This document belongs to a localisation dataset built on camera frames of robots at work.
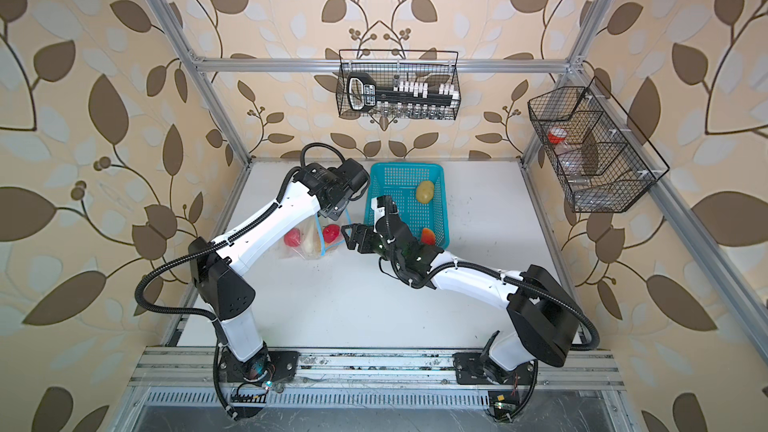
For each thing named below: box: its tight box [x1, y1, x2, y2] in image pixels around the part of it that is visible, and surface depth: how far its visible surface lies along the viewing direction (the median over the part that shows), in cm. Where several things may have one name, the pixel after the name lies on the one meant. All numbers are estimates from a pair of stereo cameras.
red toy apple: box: [322, 224, 341, 243], surface depth 89 cm
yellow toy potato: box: [416, 180, 435, 204], surface depth 107 cm
